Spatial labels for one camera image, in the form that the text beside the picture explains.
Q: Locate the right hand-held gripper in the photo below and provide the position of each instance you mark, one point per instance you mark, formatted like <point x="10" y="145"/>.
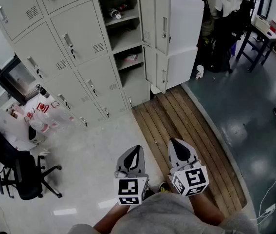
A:
<point x="191" y="180"/>

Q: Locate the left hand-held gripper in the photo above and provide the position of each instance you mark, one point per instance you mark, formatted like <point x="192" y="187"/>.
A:
<point x="130" y="189"/>

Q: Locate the grey metal locker cabinet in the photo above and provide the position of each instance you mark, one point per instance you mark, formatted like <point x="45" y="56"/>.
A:
<point x="79" y="33"/>

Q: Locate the person's right forearm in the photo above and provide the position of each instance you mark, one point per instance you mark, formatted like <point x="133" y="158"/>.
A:
<point x="206" y="208"/>

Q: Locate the person's left forearm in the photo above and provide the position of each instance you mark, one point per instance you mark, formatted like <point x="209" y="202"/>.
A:
<point x="111" y="218"/>

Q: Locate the person's right black shoe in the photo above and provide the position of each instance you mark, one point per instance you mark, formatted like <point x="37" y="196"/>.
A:
<point x="163" y="187"/>

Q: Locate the wooden plank platform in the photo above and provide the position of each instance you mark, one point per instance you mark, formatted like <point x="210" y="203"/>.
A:
<point x="189" y="121"/>

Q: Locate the person's grey sweatshirt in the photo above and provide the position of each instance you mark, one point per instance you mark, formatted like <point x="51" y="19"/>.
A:
<point x="164" y="216"/>

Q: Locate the white cup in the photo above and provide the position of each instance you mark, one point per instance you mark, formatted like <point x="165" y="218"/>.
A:
<point x="200" y="71"/>

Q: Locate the clear plastic bag red print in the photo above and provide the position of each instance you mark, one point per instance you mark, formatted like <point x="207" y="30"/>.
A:
<point x="40" y="121"/>

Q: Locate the black office chair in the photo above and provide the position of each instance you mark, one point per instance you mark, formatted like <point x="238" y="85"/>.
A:
<point x="28" y="179"/>

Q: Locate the pink flat box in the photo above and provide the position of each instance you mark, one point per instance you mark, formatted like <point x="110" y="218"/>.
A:
<point x="131" y="57"/>

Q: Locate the black backpack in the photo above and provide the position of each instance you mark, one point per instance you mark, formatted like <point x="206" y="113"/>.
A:
<point x="225" y="47"/>

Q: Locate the table with dark legs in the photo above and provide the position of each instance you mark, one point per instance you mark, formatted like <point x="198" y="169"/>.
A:
<point x="265" y="34"/>

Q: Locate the clear plastic bottle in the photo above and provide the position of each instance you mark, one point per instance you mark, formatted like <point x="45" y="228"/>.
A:
<point x="114" y="13"/>

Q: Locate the dark bottle red label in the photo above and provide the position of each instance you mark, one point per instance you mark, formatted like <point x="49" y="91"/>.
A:
<point x="123" y="7"/>

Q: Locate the white plastic case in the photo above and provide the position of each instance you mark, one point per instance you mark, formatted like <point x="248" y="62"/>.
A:
<point x="262" y="21"/>

